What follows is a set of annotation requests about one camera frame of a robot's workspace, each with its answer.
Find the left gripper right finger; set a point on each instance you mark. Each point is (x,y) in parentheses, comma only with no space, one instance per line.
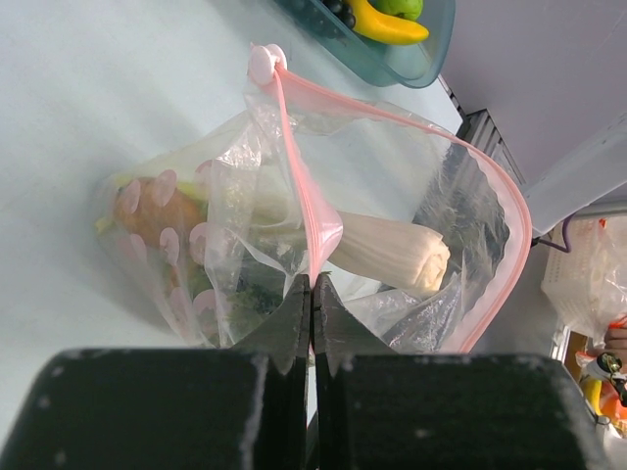
(378,409)

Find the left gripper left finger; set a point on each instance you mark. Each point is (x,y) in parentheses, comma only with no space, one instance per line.
(239,408)

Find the clear zip top bag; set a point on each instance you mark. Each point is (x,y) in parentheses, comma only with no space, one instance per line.
(339,154)

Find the green celery stalk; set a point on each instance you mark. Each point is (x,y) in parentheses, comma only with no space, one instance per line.
(402,255)

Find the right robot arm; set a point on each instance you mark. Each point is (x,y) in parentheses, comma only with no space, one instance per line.
(589,172)

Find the clear bag of items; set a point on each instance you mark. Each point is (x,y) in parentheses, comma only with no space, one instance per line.
(602,374)

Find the teal plastic food tray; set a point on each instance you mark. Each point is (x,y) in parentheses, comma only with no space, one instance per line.
(379,64)

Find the yellow toy banana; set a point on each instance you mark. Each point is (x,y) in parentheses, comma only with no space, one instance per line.
(377,26)

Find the dark blue grape bunch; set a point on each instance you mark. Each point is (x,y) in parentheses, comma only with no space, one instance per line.
(317,18)

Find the green round fruit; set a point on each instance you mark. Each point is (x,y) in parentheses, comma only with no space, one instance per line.
(404,9)

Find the aluminium frame rail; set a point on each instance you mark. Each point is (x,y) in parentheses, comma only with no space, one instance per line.
(480,130)

